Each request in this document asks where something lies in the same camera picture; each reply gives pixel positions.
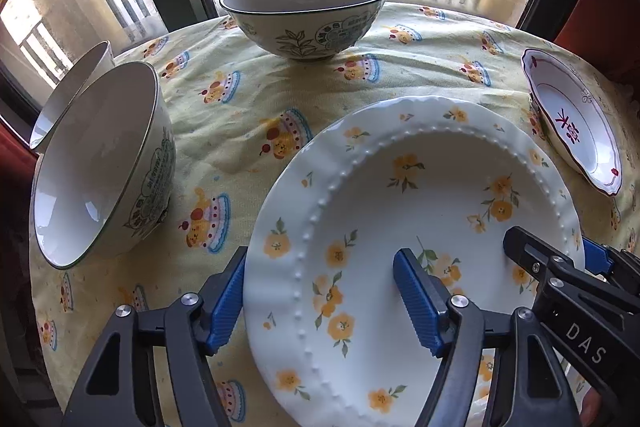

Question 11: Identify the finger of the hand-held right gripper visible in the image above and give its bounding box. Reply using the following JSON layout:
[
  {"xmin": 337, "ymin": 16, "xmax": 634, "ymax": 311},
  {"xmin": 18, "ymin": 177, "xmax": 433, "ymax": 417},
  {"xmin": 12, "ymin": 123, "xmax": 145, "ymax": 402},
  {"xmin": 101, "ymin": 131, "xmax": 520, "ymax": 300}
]
[
  {"xmin": 582, "ymin": 239, "xmax": 640, "ymax": 298},
  {"xmin": 504, "ymin": 227, "xmax": 576, "ymax": 280}
]

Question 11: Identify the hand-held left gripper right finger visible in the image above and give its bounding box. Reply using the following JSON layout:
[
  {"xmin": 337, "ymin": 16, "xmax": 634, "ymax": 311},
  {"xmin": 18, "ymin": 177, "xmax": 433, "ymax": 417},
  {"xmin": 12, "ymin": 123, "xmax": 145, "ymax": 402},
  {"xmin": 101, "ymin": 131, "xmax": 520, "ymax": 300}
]
[{"xmin": 392, "ymin": 248, "xmax": 583, "ymax": 427}]

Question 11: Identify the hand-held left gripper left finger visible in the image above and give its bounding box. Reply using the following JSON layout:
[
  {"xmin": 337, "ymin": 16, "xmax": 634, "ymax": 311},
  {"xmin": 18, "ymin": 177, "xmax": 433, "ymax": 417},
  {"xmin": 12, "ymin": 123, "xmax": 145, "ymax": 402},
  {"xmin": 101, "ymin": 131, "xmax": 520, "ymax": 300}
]
[{"xmin": 62, "ymin": 247, "xmax": 248, "ymax": 427}]

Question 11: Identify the yellow floral white plate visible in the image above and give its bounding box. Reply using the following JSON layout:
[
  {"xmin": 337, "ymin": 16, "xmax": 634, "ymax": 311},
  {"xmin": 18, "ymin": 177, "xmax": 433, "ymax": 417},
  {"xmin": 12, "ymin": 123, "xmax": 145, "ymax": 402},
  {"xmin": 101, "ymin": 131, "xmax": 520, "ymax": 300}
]
[{"xmin": 243, "ymin": 96, "xmax": 585, "ymax": 427}]

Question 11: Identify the red patterned white plate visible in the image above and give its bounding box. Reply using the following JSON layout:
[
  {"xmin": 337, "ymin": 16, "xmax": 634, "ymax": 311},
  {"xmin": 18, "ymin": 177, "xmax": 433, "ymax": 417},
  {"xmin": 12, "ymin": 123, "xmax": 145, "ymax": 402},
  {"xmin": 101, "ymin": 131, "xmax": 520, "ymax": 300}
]
[{"xmin": 521, "ymin": 48, "xmax": 623, "ymax": 198}]

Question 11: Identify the green leaf print bowl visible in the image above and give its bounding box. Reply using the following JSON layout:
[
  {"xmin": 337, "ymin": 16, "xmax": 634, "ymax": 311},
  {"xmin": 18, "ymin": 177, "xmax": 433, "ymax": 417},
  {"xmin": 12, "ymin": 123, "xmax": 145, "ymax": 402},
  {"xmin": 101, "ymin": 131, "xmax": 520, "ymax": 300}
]
[
  {"xmin": 219, "ymin": 0, "xmax": 393, "ymax": 62},
  {"xmin": 28, "ymin": 41, "xmax": 116, "ymax": 151},
  {"xmin": 29, "ymin": 61, "xmax": 177, "ymax": 270}
]

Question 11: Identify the yellow cartoon print tablecloth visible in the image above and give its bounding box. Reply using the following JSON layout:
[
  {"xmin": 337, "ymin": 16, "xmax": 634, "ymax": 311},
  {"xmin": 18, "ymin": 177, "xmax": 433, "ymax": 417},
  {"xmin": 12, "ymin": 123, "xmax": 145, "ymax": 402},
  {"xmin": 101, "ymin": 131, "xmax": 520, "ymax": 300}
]
[{"xmin": 29, "ymin": 2, "xmax": 640, "ymax": 427}]

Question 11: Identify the red curtain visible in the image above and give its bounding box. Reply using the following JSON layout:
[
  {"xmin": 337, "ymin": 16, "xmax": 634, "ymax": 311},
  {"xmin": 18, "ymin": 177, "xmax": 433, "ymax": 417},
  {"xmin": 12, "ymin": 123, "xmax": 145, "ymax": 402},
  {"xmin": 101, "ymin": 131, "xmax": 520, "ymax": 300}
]
[
  {"xmin": 0, "ymin": 112, "xmax": 46, "ymax": 158},
  {"xmin": 552, "ymin": 0, "xmax": 640, "ymax": 82}
]

